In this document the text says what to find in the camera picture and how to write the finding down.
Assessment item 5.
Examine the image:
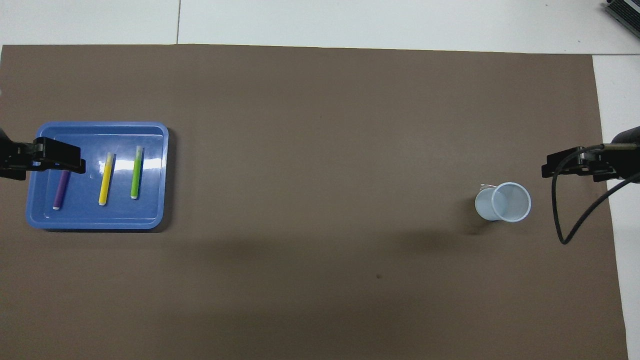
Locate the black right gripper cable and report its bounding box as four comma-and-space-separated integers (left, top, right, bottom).
551, 144, 640, 245

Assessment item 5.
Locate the blue plastic tray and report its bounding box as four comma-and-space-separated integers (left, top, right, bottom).
25, 121, 170, 230

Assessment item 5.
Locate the brown table mat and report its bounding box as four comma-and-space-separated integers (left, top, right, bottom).
0, 44, 630, 360

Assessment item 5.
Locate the yellow pen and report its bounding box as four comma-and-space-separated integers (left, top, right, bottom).
98, 152, 116, 206

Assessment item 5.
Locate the grey ribbed device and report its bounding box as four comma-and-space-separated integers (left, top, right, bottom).
604, 0, 640, 37

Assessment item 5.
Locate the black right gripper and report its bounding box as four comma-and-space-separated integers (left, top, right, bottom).
541, 126, 640, 182

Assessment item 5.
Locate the purple pen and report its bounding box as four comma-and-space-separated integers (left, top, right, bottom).
52, 170, 71, 211

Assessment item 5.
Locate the green pen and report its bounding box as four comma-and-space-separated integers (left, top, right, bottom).
130, 145, 144, 200

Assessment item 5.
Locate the translucent plastic cup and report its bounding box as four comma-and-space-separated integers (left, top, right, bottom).
474, 182, 532, 223

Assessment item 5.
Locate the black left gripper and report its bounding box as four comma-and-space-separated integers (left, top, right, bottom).
0, 127, 86, 181

